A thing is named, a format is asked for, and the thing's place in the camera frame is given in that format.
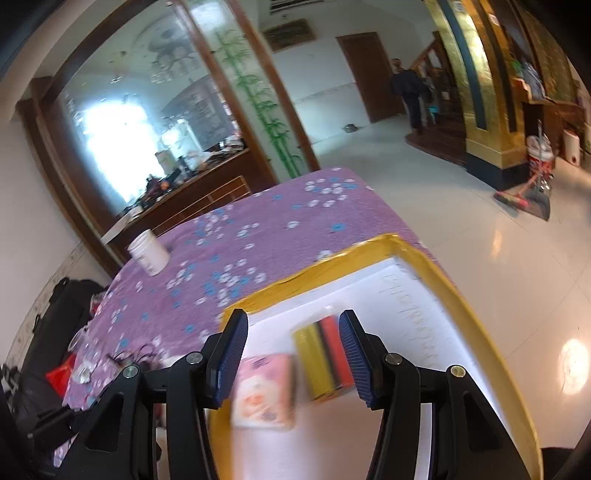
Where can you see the brown wooden door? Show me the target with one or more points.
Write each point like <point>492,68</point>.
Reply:
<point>369,78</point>

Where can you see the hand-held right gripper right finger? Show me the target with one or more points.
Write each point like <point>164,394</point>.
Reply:
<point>355,364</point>

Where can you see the black bag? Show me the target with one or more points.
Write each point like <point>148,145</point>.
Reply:
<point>51,314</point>

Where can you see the wooden sideboard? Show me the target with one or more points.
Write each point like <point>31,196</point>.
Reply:
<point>217,175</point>

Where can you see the purple floral tablecloth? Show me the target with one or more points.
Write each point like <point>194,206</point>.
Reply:
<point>258,230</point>

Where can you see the pink tissue packet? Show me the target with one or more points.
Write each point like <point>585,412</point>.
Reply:
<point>265,392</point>

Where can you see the white plastic jar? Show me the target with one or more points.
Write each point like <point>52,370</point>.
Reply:
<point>150,254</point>

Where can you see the grey dustpan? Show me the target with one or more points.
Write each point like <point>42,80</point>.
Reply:
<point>538,205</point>

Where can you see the white foam box yellow tape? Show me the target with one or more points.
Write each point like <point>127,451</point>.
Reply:
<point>397,295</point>

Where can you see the wooden framed glass partition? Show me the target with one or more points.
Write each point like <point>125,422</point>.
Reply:
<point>115,92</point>

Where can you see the wooden altar cabinet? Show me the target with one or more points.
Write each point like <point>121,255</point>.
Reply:
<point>549,115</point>

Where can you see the blue stool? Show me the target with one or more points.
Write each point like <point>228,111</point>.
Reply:
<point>432,113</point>

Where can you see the white floor container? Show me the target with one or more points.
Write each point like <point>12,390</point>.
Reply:
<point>572,147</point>

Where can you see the ceiling air vent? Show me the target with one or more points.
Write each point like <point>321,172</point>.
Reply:
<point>291,4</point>

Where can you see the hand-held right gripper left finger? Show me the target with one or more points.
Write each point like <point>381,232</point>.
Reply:
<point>226,360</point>

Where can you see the framed wall picture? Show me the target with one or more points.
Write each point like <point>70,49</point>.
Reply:
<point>288,34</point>

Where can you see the wooden staircase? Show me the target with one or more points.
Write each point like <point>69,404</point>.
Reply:
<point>438,138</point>

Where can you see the red plastic bag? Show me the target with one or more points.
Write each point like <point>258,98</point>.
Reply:
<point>60,376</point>

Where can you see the clear plastic bag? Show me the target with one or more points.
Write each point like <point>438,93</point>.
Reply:
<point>81,364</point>

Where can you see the yellow red black packet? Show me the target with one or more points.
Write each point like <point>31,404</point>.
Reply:
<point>314,360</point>

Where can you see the white red bucket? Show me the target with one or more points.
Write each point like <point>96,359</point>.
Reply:
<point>539,159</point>

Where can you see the small metal floor object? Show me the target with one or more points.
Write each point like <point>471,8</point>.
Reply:
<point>349,128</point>

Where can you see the golden pillar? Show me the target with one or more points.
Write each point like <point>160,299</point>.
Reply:
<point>485,115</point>

